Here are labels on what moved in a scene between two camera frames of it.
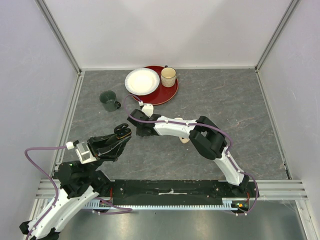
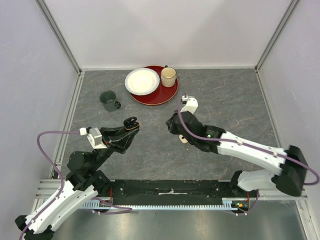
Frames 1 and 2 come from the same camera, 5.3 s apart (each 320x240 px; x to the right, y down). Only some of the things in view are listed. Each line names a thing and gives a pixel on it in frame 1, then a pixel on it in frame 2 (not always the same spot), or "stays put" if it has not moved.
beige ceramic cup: (168, 77) stays put
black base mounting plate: (175, 192) stays put
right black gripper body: (139, 131) → (179, 132)
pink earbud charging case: (184, 140) stays put
